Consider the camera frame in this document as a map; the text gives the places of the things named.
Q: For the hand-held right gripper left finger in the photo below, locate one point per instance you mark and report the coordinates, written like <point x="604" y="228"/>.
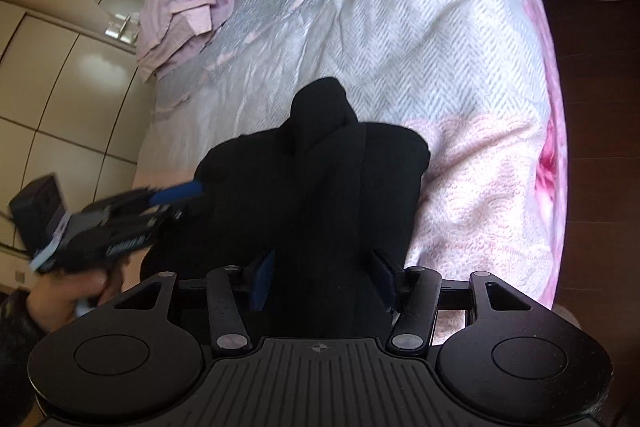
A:
<point x="261" y="279"/>

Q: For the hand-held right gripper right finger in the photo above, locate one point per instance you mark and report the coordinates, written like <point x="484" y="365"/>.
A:
<point x="386" y="282"/>

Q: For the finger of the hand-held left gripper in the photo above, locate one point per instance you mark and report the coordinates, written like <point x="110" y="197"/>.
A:
<point x="175" y="194"/>

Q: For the black jacket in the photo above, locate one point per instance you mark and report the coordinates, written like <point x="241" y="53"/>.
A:
<point x="320" y="207"/>

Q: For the person's left forearm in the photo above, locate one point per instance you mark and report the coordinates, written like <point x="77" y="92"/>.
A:
<point x="17" y="347"/>

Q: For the person's left hand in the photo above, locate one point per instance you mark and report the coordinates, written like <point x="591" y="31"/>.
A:
<point x="70" y="292"/>

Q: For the black box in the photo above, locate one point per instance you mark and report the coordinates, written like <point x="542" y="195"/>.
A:
<point x="42" y="212"/>

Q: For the white wardrobe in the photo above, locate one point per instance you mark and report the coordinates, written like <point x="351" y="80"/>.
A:
<point x="65" y="97"/>

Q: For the round mirror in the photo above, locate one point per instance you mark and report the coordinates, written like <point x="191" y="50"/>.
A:
<point x="120" y="4"/>

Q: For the pink floral bed sheet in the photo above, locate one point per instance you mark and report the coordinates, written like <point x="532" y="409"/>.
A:
<point x="547" y="157"/>

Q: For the pink textured bedspread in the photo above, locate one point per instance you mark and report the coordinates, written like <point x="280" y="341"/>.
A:
<point x="400" y="47"/>

